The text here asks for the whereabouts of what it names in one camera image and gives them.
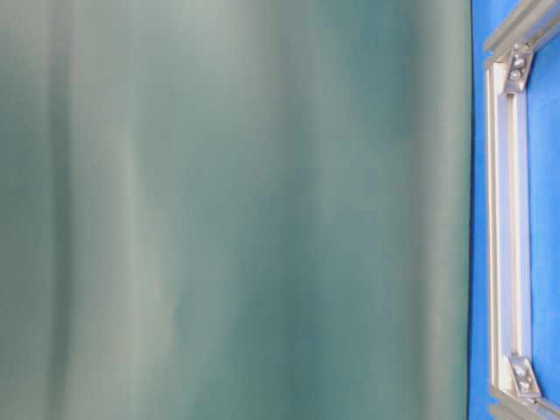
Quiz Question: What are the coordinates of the green backdrop curtain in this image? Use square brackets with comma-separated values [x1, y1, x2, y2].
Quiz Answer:
[1, 1, 472, 419]

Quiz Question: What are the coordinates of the aluminium extrusion frame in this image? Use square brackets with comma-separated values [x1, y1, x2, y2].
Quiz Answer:
[484, 1, 559, 419]

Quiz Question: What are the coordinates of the aluminium corner bracket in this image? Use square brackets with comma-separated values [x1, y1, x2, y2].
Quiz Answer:
[502, 44, 534, 94]
[507, 355, 542, 399]

